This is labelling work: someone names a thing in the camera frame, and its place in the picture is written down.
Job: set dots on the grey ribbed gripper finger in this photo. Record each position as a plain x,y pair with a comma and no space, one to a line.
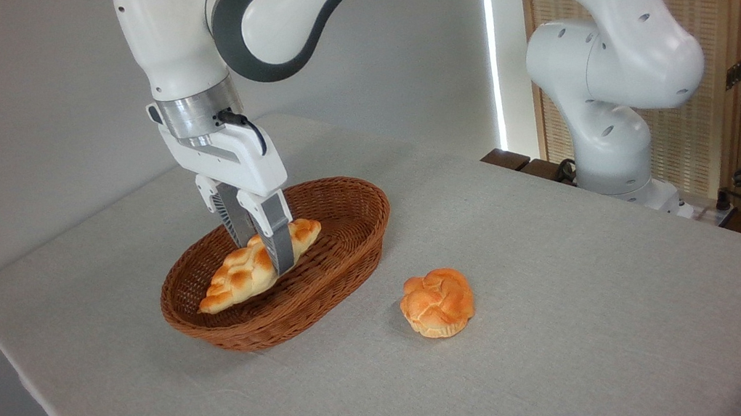
232,217
278,240

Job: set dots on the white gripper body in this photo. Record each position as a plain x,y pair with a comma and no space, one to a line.
236,166

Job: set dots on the long braided bread loaf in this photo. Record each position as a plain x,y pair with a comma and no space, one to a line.
241,275

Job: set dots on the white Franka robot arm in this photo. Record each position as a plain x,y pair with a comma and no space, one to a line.
620,60

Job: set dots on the brown oval wicker basket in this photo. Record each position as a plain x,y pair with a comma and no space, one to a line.
322,274

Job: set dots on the round knotted bread roll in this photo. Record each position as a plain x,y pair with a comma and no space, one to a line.
437,303

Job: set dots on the dark brown wooden board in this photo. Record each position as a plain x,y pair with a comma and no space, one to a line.
518,162

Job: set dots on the grey tablecloth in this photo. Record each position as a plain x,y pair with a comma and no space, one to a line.
578,316

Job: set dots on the white power strip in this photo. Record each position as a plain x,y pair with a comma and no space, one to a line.
713,213

